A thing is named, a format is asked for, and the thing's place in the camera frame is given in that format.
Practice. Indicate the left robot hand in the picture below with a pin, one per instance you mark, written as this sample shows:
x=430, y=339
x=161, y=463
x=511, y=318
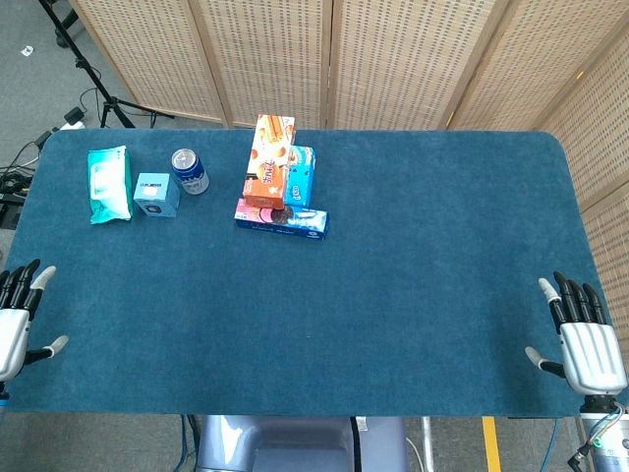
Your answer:
x=12, y=334

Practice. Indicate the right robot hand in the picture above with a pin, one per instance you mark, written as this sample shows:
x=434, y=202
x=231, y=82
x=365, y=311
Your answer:
x=589, y=351

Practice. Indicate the small light blue box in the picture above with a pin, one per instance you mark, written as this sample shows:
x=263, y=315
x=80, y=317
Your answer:
x=156, y=195

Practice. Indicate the robot base body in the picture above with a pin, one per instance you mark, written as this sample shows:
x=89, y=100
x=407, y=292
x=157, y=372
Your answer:
x=302, y=442

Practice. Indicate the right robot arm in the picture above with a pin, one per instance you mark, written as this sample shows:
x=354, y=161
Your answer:
x=607, y=432

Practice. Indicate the dark blue cookie box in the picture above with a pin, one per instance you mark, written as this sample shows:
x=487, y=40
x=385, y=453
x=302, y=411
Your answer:
x=282, y=220

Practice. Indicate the orange biscuit box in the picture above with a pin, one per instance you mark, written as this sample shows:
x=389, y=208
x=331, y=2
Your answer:
x=268, y=162

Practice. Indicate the light blue cookie box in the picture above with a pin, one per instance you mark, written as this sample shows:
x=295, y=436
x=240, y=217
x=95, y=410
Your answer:
x=300, y=177

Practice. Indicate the green wet wipes pack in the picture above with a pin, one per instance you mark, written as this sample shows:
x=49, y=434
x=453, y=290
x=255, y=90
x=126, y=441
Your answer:
x=110, y=184

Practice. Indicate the white power strip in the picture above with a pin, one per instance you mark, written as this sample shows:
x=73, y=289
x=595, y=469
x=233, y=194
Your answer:
x=74, y=118

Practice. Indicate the blue drink can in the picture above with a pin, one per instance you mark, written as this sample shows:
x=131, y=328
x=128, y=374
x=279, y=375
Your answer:
x=190, y=173

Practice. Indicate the black tripod stand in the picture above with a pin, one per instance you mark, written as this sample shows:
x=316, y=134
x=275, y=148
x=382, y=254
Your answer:
x=88, y=64

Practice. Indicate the blue table mat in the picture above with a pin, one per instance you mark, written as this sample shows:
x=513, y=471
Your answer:
x=304, y=305

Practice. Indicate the bamboo folding screen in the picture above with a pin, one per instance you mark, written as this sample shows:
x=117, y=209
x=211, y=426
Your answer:
x=373, y=59

